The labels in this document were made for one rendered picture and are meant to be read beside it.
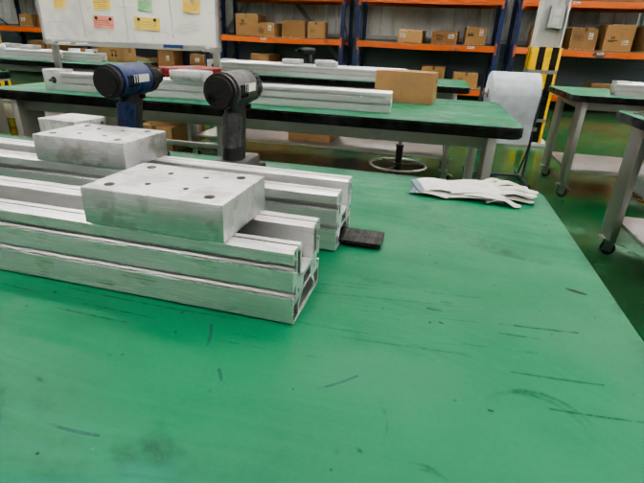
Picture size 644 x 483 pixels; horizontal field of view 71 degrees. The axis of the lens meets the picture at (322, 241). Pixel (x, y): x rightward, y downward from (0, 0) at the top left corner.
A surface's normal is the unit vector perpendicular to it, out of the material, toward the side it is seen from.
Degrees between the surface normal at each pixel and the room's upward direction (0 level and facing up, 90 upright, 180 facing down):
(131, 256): 90
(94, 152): 90
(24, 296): 0
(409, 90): 89
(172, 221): 90
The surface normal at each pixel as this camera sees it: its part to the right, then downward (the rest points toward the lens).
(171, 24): -0.24, 0.39
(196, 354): 0.04, -0.91
